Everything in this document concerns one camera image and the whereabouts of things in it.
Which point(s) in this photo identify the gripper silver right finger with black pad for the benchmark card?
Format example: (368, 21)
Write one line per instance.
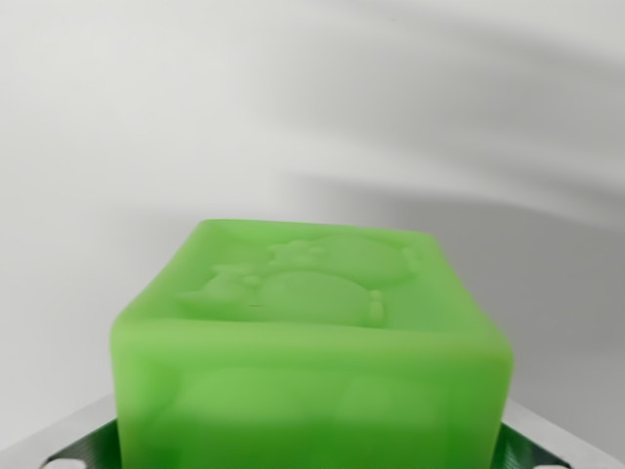
(532, 444)

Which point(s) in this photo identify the green translucent cube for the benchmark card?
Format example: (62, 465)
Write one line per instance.
(312, 366)

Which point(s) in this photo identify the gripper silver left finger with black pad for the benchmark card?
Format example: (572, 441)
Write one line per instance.
(73, 442)

